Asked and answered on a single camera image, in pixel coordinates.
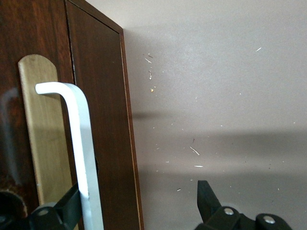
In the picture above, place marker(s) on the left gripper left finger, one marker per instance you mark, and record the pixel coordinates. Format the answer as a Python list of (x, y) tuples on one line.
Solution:
[(57, 215)]

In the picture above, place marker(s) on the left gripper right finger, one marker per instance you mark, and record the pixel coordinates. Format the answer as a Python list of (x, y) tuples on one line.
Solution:
[(216, 215)]

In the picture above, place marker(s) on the dark wooden cabinet box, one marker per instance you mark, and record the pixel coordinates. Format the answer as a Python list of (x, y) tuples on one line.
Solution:
[(103, 95)]

